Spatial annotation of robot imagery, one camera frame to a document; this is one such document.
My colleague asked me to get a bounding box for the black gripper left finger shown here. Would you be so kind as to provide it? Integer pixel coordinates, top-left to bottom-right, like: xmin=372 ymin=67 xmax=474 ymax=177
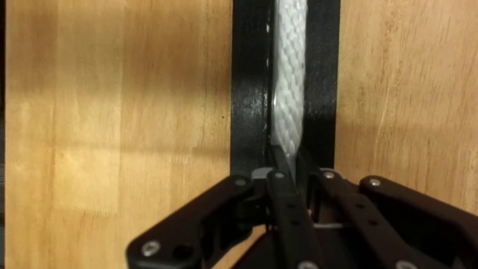
xmin=126 ymin=147 xmax=321 ymax=269

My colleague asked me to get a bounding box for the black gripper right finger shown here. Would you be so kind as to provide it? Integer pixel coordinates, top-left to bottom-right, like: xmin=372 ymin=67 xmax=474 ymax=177
xmin=298 ymin=151 xmax=478 ymax=269

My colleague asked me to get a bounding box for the long black board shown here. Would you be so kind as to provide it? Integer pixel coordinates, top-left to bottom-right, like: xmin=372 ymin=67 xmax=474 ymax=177
xmin=230 ymin=0 xmax=341 ymax=175

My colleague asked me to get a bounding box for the white rope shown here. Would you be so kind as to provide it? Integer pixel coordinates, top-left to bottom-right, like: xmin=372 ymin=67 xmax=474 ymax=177
xmin=269 ymin=0 xmax=310 ymax=162

